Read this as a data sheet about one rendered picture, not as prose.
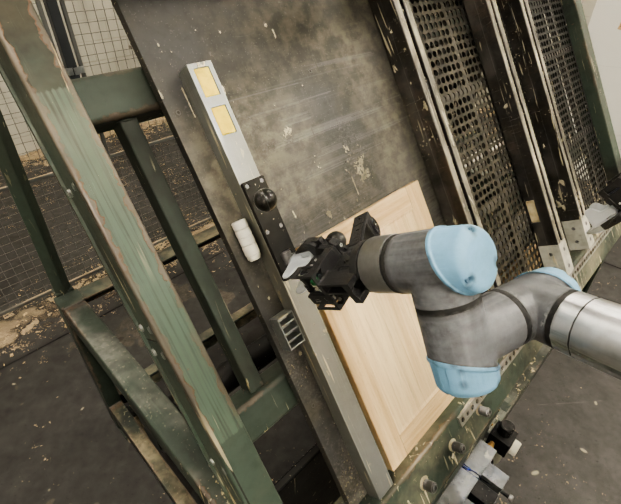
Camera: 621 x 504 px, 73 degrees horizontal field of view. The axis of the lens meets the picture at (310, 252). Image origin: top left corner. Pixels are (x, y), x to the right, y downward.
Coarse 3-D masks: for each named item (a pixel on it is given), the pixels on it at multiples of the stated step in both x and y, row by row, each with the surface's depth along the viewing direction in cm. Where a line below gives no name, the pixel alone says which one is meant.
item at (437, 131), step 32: (384, 0) 104; (384, 32) 108; (416, 32) 107; (416, 64) 106; (416, 96) 109; (416, 128) 113; (448, 128) 112; (448, 160) 111; (448, 192) 114; (448, 224) 119; (480, 224) 117
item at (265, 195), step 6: (258, 192) 67; (264, 192) 66; (270, 192) 67; (258, 198) 66; (264, 198) 66; (270, 198) 66; (276, 198) 67; (258, 204) 66; (264, 204) 66; (270, 204) 66; (264, 210) 67; (270, 210) 68
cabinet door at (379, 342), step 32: (416, 192) 110; (352, 224) 95; (384, 224) 102; (416, 224) 109; (352, 320) 93; (384, 320) 100; (416, 320) 106; (352, 352) 92; (384, 352) 99; (416, 352) 105; (352, 384) 93; (384, 384) 98; (416, 384) 104; (384, 416) 97; (416, 416) 103; (384, 448) 96
